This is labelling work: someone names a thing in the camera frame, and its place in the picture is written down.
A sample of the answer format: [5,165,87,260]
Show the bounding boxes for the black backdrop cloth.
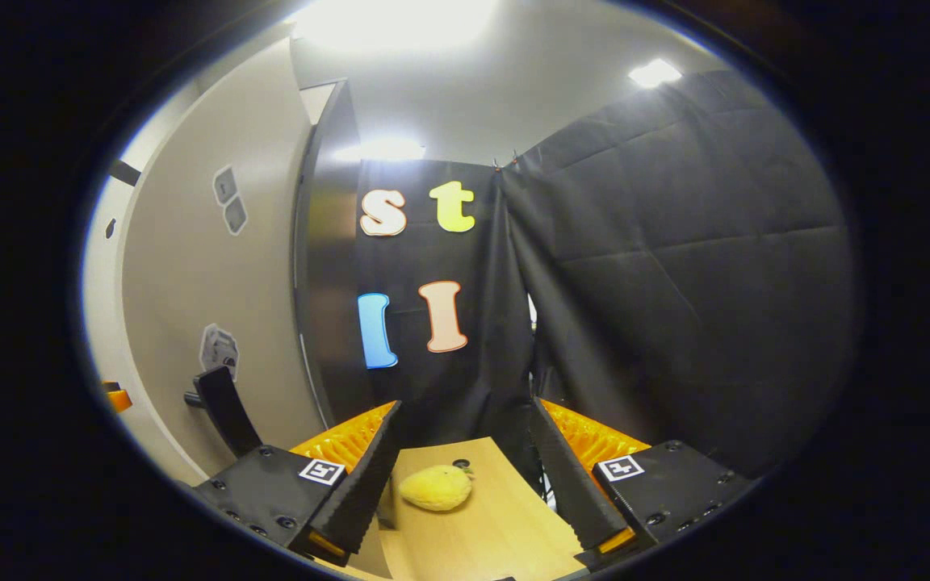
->
[352,69,857,485]

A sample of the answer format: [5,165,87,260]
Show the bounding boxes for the ceiling light panel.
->
[291,0,500,54]
[627,57,684,90]

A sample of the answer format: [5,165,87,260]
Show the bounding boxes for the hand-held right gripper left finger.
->
[191,399,403,570]

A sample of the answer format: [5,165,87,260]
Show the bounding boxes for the white shoe cabinet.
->
[82,36,375,485]

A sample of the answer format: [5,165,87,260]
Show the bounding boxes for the white shoe cabinet door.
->
[119,36,329,485]

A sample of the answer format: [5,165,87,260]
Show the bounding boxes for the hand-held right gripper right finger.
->
[530,397,756,574]

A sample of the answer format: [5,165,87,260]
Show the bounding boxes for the yellow plush toy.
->
[398,463,476,515]

